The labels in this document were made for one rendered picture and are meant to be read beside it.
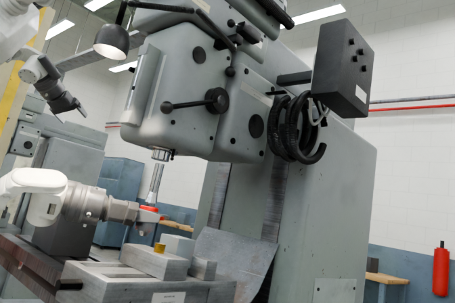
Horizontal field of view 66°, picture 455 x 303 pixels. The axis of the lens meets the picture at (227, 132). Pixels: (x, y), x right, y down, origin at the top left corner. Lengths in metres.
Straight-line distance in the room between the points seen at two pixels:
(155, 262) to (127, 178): 7.54
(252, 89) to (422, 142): 4.20
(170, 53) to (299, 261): 0.66
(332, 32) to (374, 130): 4.37
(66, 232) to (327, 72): 0.89
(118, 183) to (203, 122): 7.30
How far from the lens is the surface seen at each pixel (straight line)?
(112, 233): 8.27
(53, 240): 1.19
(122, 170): 8.16
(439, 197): 4.89
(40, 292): 1.08
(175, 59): 0.87
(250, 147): 1.00
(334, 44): 0.97
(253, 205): 1.15
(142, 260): 0.76
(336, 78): 0.91
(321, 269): 1.17
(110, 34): 0.78
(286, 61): 1.19
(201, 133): 0.89
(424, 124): 5.15
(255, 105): 1.02
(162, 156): 0.91
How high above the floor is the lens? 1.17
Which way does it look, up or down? 13 degrees up
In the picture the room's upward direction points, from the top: 11 degrees clockwise
